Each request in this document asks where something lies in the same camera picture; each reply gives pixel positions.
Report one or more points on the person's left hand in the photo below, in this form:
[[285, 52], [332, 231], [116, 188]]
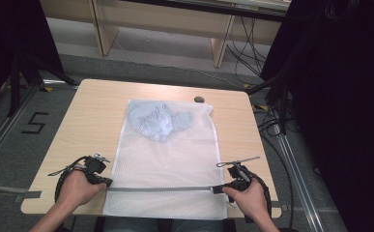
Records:
[[76, 190]]

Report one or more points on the black metal stand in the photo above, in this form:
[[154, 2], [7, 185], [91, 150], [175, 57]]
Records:
[[281, 96]]

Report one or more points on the white mesh laundry bag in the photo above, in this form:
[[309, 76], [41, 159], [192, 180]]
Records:
[[168, 167]]

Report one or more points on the metal floor rail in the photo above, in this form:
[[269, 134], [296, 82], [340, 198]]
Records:
[[1, 135], [299, 180]]

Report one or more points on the person's blue jeans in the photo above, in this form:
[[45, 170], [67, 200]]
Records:
[[126, 225]]

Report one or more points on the person's right hand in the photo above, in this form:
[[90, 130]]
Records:
[[250, 201]]

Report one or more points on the light blue printed garment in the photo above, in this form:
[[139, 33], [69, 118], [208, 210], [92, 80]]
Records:
[[157, 121]]

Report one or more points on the light wooden shelf unit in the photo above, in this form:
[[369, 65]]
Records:
[[162, 22]]

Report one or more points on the small dark round table grommet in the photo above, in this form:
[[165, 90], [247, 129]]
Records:
[[199, 99]]

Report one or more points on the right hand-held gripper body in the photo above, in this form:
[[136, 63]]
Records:
[[241, 177]]

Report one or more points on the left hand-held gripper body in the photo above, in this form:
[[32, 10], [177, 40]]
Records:
[[94, 167]]

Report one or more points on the black tripod stand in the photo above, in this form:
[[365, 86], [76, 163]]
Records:
[[30, 74]]

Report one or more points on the black curtain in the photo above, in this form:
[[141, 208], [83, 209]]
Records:
[[10, 38], [342, 96]]

